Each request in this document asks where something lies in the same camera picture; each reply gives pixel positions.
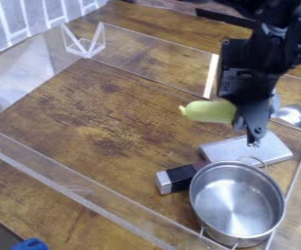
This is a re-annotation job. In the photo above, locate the blue object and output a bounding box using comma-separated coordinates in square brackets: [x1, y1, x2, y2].
[9, 238, 48, 250]

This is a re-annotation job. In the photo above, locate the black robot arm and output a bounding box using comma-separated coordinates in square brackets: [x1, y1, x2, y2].
[216, 0, 301, 146]

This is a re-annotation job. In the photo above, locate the black strip on table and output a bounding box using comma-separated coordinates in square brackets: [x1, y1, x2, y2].
[195, 8, 255, 29]

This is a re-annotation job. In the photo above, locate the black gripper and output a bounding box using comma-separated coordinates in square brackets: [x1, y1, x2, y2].
[216, 38, 281, 146]

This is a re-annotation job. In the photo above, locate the black and silver block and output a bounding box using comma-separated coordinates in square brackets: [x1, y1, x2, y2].
[153, 160, 211, 195]

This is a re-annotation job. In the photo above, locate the spoon with yellow handle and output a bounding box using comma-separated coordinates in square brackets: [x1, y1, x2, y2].
[179, 101, 301, 128]

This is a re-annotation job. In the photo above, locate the silver metal pot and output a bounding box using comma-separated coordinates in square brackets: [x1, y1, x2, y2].
[188, 161, 286, 250]

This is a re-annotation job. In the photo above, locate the clear acrylic enclosure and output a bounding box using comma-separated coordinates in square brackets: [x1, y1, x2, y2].
[0, 21, 301, 250]

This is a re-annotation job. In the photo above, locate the silver flat rectangular box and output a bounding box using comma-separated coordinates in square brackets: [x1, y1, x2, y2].
[199, 131, 292, 167]

